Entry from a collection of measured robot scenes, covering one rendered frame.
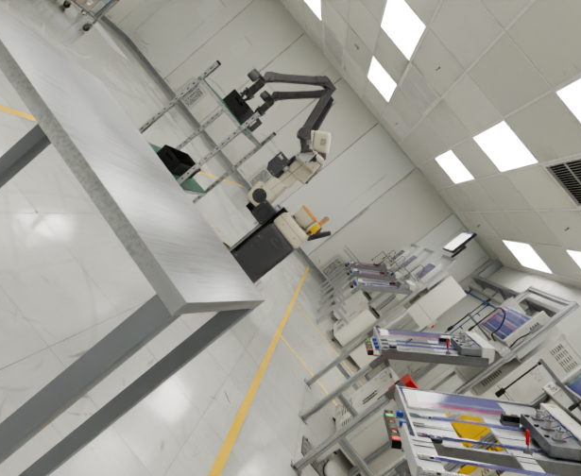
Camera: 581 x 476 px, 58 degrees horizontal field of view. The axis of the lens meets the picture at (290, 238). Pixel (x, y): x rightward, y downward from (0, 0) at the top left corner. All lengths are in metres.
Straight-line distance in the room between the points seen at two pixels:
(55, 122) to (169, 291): 0.33
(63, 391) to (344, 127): 10.41
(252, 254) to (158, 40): 8.92
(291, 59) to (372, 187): 3.14
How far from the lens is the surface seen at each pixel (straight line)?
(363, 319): 6.94
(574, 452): 2.53
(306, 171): 3.74
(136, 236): 0.79
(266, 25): 11.67
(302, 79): 3.69
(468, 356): 3.79
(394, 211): 10.98
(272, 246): 3.56
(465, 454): 2.36
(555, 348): 3.95
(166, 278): 0.77
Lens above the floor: 1.03
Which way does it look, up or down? 5 degrees down
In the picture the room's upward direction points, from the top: 51 degrees clockwise
